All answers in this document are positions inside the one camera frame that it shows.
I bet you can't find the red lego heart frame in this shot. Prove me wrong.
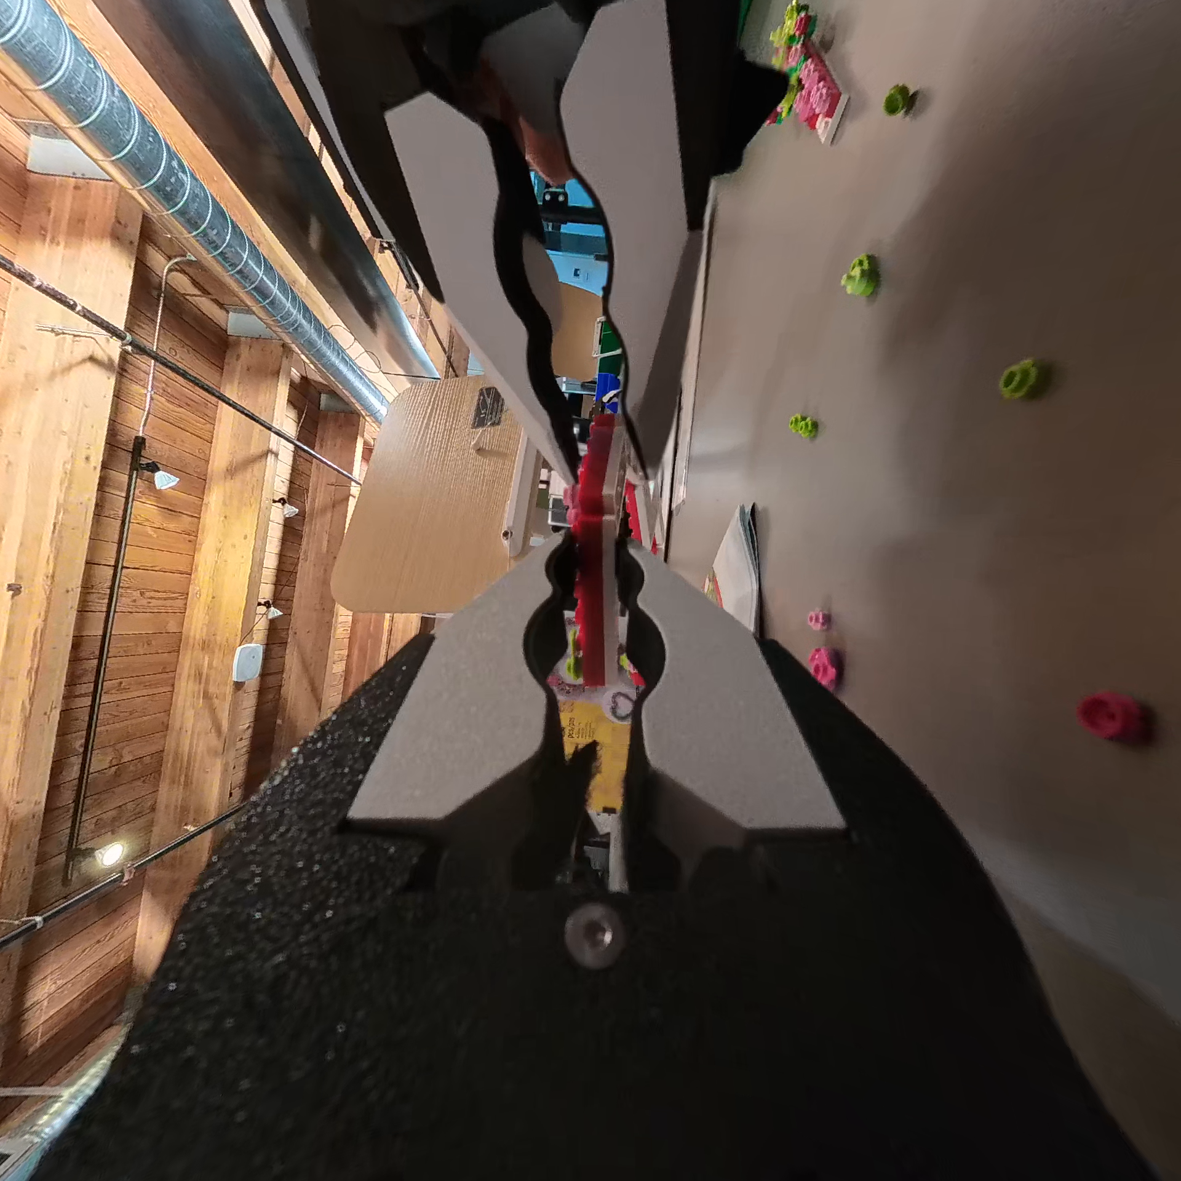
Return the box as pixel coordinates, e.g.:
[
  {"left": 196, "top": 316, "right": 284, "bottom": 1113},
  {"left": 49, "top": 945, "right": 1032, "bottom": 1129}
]
[{"left": 561, "top": 412, "right": 647, "bottom": 690}]

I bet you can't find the lego bar with pink flowers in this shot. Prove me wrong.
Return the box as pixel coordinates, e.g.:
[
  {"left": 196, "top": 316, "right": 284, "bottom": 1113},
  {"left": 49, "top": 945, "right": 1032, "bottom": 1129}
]
[{"left": 763, "top": 0, "right": 848, "bottom": 146}]

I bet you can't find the black light track bar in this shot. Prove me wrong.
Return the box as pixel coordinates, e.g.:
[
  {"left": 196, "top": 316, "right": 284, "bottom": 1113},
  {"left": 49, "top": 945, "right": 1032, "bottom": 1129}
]
[{"left": 62, "top": 433, "right": 149, "bottom": 888}]

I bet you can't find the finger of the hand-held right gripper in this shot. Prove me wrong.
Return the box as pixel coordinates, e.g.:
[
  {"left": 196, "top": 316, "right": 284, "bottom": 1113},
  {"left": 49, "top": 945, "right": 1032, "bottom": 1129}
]
[
  {"left": 382, "top": 87, "right": 582, "bottom": 486},
  {"left": 558, "top": 0, "right": 712, "bottom": 482}
]

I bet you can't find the lego instruction booklet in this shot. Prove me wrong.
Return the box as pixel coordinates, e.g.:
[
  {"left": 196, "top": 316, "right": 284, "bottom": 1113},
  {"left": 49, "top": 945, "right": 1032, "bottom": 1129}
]
[{"left": 705, "top": 501, "right": 761, "bottom": 639}]

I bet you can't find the wooden book stand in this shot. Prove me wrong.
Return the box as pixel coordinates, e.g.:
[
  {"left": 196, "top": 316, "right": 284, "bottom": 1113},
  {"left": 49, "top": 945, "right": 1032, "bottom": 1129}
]
[{"left": 329, "top": 374, "right": 554, "bottom": 614}]

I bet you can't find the black ceiling pipe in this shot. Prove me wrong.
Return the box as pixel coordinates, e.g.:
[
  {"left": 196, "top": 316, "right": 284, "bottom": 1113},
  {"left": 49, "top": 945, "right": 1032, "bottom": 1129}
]
[
  {"left": 0, "top": 253, "right": 363, "bottom": 486},
  {"left": 0, "top": 801, "right": 254, "bottom": 951}
]

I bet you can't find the long spiral ventilation duct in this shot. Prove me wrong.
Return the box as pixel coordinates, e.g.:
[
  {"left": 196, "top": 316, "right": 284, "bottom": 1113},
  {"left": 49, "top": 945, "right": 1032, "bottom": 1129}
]
[{"left": 0, "top": 0, "right": 390, "bottom": 419}]

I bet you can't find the crimson round lego piece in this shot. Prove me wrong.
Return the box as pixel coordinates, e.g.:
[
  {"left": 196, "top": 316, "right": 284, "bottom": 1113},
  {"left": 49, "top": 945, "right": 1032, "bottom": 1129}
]
[{"left": 1074, "top": 690, "right": 1154, "bottom": 744}]

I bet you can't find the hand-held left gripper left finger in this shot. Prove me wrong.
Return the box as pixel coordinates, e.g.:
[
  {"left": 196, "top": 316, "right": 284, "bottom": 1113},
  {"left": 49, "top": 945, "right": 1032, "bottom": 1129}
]
[{"left": 343, "top": 534, "right": 568, "bottom": 891}]

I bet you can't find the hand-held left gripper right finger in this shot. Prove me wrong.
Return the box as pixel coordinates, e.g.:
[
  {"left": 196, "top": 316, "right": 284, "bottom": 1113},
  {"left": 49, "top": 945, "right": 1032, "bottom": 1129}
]
[{"left": 612, "top": 540, "right": 848, "bottom": 890}]

